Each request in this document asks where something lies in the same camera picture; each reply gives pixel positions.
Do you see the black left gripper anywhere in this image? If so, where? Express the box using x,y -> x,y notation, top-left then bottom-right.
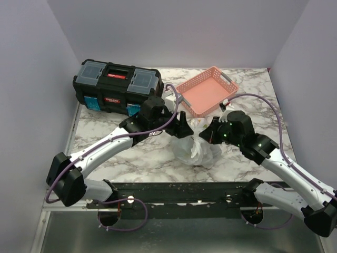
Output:
149,106 -> 193,139

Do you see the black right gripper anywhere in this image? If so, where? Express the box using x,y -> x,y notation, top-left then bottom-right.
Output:
199,116 -> 243,148

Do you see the white plastic bag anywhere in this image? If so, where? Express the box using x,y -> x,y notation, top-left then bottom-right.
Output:
170,118 -> 222,169

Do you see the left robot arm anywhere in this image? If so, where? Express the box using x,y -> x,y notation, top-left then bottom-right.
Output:
45,96 -> 193,208

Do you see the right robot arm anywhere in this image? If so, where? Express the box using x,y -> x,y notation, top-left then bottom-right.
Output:
199,111 -> 336,237

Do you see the pink perforated plastic basket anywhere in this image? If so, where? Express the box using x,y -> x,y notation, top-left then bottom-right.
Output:
176,66 -> 239,118

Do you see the black toolbox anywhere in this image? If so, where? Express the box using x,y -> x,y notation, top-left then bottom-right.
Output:
73,59 -> 164,116

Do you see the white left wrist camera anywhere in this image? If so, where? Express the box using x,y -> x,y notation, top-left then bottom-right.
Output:
164,93 -> 182,113

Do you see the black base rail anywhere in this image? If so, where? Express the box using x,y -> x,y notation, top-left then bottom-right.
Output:
86,181 -> 290,219

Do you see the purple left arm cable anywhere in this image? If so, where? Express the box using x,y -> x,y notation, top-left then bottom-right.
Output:
45,83 -> 181,204

